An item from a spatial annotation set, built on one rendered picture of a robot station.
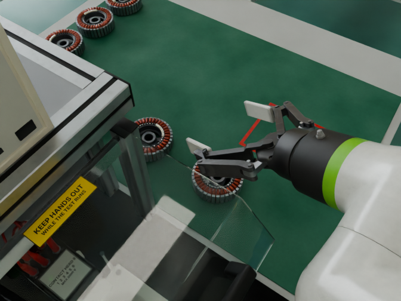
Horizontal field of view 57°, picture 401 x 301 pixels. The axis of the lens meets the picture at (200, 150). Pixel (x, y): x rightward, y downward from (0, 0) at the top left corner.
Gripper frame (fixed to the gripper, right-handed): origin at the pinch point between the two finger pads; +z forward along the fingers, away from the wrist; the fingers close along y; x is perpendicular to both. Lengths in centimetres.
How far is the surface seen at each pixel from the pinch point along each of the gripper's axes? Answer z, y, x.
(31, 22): 215, 13, 14
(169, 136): 21.0, -2.5, -6.5
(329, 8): 121, 171, -40
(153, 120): 26.1, -2.8, -3.4
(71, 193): -8.5, -27.8, 8.9
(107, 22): 60, 8, 16
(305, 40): 28, 52, -7
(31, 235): -10.3, -33.9, 7.9
